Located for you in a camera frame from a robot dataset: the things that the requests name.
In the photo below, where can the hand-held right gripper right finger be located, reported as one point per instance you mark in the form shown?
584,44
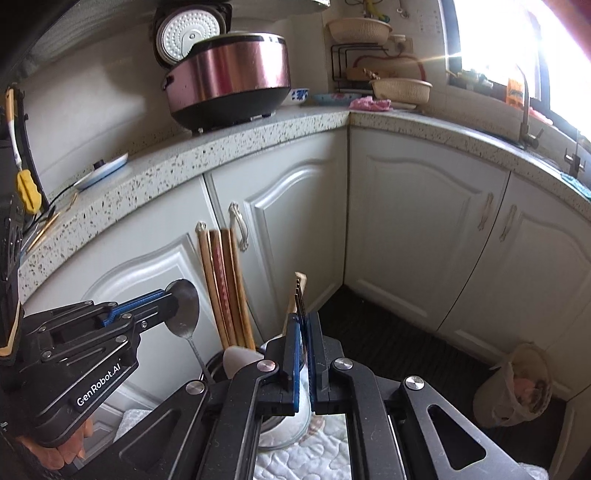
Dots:
311,360

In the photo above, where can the metal spoon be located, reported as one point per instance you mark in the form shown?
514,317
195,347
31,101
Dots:
184,309

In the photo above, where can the beige colander basket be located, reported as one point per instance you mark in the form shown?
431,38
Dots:
360,28
400,90

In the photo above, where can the pink rice cooker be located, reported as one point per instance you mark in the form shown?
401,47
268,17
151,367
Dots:
226,74

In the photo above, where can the black metal frame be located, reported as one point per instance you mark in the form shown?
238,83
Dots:
9,258

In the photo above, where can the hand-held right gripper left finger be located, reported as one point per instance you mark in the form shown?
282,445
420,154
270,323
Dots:
295,360

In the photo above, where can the lined trash bin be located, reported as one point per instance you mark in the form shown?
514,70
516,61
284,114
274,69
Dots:
512,392

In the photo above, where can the gold fork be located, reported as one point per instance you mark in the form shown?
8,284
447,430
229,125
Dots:
301,300

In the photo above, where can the pink cloth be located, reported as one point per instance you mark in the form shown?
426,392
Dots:
369,104

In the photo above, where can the yellow white tool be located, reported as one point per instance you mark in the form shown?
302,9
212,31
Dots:
27,189

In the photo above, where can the orange bottle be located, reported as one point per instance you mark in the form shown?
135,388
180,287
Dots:
515,92

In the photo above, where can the white plate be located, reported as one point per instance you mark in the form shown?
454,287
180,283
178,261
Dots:
406,106

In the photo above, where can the window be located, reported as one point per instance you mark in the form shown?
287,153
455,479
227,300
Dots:
521,37

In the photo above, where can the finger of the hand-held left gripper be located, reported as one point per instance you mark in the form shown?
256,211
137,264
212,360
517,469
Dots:
154,321
138,304

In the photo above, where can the kitchen faucet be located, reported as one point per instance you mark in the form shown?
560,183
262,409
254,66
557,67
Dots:
526,120

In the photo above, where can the yellow hanging utensil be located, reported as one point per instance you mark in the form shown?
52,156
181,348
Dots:
373,9

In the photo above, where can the wooden cutting board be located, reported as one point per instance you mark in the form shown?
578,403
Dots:
392,64

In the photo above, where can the metal utensil cup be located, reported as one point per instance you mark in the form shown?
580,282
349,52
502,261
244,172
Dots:
281,429

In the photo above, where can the small water tap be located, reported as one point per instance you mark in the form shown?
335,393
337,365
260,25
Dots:
575,159

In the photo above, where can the blue white bowl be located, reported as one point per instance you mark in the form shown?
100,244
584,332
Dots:
300,95

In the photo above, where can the person's left hand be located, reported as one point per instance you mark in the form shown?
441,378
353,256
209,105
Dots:
69,450

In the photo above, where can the wooden chopstick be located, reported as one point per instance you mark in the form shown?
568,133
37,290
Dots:
224,290
244,314
212,286
235,295

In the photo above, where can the white quilted cloth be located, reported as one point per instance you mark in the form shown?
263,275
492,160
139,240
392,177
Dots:
304,452

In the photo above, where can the floral plate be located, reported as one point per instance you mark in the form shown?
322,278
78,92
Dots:
337,98

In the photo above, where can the wall socket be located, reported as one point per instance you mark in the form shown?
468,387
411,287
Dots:
401,42

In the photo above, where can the white cabinet door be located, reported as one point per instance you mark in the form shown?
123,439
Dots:
138,263
545,272
425,221
286,203

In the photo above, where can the gold utensil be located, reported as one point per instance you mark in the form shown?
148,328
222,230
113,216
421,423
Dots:
44,230

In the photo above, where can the dark floor mat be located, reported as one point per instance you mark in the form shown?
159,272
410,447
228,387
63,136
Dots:
392,341

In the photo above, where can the teal sink mat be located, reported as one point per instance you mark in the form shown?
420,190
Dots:
577,184

